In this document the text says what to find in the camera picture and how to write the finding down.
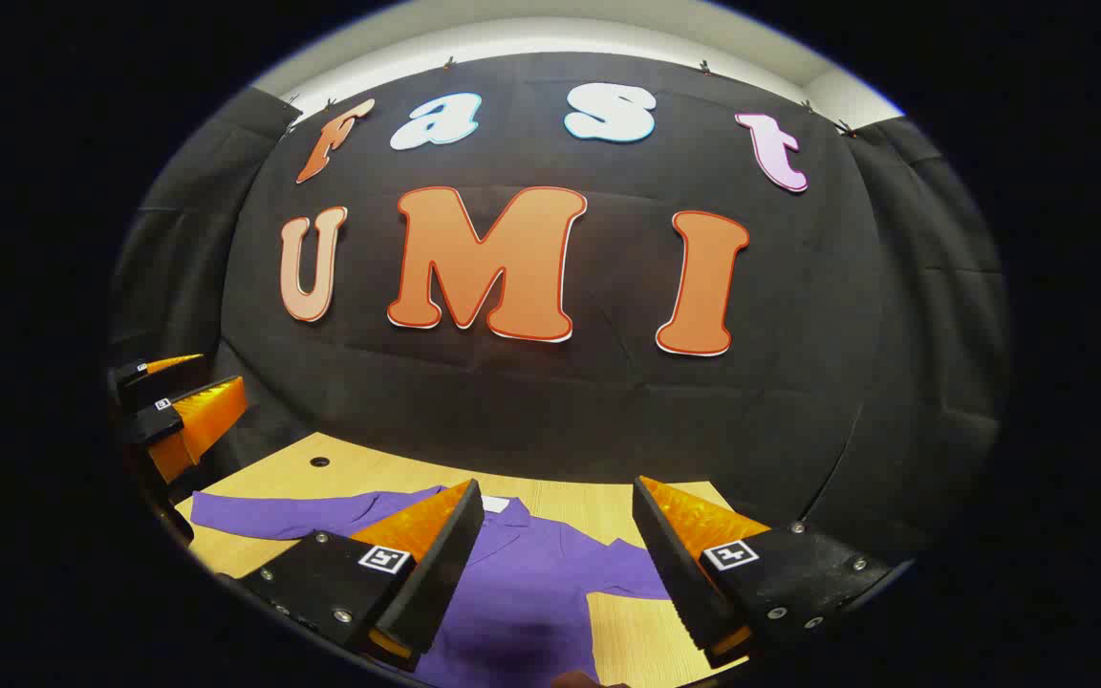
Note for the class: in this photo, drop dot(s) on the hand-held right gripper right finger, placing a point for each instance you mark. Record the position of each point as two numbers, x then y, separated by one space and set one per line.
680 583

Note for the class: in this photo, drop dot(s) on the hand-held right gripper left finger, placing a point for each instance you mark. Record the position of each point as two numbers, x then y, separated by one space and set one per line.
441 573

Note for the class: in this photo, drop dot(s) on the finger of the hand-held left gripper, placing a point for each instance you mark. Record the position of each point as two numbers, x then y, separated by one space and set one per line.
163 382
206 411

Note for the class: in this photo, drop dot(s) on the purple jacket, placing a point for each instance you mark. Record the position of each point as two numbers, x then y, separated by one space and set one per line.
531 592

